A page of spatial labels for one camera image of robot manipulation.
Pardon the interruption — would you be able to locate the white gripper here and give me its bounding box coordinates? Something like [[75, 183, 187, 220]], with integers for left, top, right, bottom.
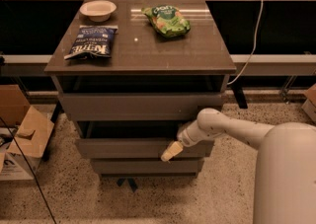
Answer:
[[161, 121, 206, 162]]

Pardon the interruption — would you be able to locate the grey drawer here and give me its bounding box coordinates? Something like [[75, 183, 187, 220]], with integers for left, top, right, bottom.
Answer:
[[91, 158, 203, 176], [74, 120, 215, 160], [60, 94, 222, 121]]

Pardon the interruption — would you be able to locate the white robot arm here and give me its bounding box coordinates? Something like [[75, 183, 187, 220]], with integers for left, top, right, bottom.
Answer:
[[161, 109, 316, 224]]

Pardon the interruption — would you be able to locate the grey top drawer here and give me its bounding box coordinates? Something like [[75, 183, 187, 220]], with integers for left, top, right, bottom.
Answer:
[[60, 94, 222, 121]]

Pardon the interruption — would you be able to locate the grey bottom drawer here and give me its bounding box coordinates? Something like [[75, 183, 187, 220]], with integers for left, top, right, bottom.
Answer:
[[91, 158, 203, 176]]

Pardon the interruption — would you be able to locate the grey drawer cabinet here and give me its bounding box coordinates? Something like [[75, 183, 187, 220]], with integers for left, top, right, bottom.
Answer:
[[43, 0, 237, 179]]

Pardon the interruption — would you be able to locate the open cardboard box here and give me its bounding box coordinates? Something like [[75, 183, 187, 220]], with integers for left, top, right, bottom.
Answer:
[[0, 85, 54, 181]]

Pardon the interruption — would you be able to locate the blue tape floor mark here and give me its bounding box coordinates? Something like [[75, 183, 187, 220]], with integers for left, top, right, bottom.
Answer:
[[116, 178, 139, 193]]

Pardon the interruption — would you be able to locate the green snack bag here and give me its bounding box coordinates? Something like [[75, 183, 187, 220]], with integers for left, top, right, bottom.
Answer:
[[141, 5, 191, 38]]

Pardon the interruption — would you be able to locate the blue Kettle chips bag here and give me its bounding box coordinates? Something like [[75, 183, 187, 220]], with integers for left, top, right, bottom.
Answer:
[[64, 26, 119, 60]]

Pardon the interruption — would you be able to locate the cardboard box at right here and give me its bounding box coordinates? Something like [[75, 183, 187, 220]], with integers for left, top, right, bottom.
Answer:
[[302, 84, 316, 123]]

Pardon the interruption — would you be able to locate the white paper bowl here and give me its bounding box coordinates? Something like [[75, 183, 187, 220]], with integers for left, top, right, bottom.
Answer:
[[80, 0, 117, 22]]

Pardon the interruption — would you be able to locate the white cable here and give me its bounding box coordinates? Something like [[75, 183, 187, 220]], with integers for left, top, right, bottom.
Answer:
[[226, 0, 265, 87]]

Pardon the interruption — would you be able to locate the black cable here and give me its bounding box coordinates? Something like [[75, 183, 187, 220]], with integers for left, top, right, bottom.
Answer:
[[0, 115, 58, 224]]

